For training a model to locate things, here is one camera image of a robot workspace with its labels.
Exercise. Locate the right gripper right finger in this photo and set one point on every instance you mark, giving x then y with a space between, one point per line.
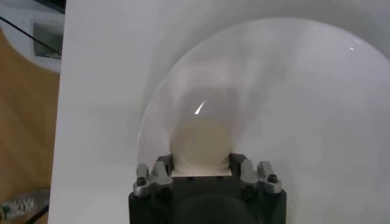
256 175

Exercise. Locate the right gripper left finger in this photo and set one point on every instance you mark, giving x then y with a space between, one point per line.
153 176

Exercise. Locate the white steamed baozi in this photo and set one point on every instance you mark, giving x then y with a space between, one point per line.
201 146

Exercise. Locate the white round plate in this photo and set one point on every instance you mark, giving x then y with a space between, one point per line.
304 106

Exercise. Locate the grey printed floor object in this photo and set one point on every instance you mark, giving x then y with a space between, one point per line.
24 204

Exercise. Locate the white rounded base unit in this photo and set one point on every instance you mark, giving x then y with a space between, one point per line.
18 51

